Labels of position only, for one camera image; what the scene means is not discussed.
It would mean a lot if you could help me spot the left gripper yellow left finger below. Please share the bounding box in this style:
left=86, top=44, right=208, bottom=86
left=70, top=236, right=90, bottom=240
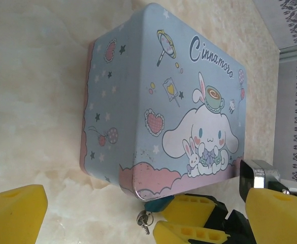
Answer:
left=0, top=184, right=48, bottom=244

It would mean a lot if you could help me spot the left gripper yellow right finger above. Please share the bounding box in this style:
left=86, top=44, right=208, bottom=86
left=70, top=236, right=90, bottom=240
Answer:
left=246, top=187, right=297, bottom=244

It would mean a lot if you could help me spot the teal padlock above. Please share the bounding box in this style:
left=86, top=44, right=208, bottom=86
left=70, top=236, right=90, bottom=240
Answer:
left=142, top=197, right=170, bottom=212

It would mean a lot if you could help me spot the silver key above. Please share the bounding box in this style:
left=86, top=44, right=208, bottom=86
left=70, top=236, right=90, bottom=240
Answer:
left=140, top=223, right=152, bottom=236

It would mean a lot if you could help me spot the blue cartoon tin box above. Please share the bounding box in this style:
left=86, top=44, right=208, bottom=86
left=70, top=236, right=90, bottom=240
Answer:
left=79, top=2, right=249, bottom=203

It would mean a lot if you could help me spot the silver key ring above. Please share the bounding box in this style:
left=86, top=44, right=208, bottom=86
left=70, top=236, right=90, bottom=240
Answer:
left=136, top=210, right=155, bottom=227

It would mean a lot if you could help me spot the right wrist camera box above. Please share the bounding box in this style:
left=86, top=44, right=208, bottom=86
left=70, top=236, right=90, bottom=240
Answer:
left=239, top=159, right=297, bottom=203

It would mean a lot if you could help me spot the aluminium side rail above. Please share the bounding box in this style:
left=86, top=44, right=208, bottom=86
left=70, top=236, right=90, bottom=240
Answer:
left=279, top=43, right=297, bottom=63

